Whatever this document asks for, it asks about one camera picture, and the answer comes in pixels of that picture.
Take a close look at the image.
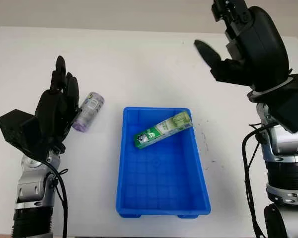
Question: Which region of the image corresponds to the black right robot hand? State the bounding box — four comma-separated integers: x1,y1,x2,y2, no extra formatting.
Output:
193,0,293,92

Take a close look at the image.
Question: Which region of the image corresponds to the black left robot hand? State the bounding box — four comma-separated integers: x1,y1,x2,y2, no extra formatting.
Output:
34,56,81,151

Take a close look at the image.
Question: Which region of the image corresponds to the purple garbage bag roll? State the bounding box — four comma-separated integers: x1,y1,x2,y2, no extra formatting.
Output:
72,91,105,132

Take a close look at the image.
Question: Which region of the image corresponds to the green toothpaste box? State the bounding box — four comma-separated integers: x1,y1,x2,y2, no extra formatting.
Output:
134,111,191,150

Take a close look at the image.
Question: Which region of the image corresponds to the blue plastic tray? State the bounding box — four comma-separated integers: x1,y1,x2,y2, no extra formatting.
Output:
115,107,212,219

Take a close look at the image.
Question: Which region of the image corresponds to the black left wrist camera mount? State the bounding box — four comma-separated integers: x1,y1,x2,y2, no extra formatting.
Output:
0,108,42,160

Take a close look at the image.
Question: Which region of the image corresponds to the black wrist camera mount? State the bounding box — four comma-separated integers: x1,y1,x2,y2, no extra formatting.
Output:
247,73,298,134
0,108,42,160

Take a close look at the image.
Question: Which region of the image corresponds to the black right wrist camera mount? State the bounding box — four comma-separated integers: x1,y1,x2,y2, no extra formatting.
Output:
247,73,298,134

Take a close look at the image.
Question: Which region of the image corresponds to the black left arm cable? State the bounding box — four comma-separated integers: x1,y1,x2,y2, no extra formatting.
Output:
43,158,69,238

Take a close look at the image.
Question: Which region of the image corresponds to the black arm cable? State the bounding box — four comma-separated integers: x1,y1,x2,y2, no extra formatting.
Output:
43,158,69,238
241,122,264,238

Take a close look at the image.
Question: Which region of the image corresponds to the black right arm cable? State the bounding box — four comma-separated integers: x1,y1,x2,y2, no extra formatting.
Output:
241,122,264,238

